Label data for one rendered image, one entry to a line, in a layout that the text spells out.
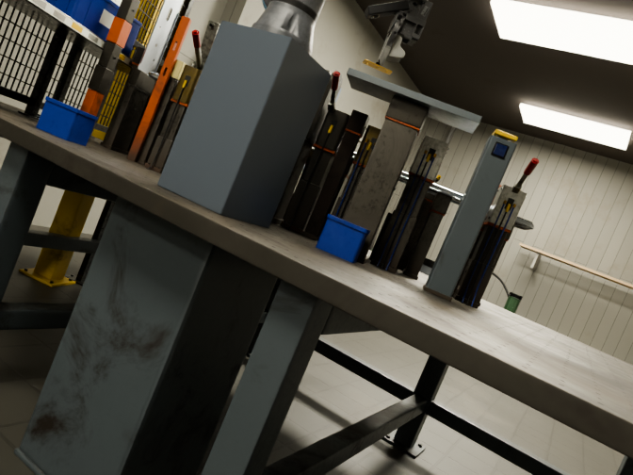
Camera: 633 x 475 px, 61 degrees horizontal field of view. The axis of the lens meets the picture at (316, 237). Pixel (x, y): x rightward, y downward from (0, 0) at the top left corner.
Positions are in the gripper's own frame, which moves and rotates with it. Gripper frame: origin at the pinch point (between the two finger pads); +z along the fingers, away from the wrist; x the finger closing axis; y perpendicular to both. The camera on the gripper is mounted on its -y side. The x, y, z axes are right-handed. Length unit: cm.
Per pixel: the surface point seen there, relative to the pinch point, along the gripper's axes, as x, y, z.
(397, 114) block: -7.9, 8.8, 12.9
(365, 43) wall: 451, 24, -143
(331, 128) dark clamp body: 8.4, -4.8, 20.9
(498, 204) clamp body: -1, 47, 23
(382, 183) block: -8.5, 12.4, 31.1
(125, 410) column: -39, -25, 98
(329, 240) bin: -18, 4, 50
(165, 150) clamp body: 27, -50, 46
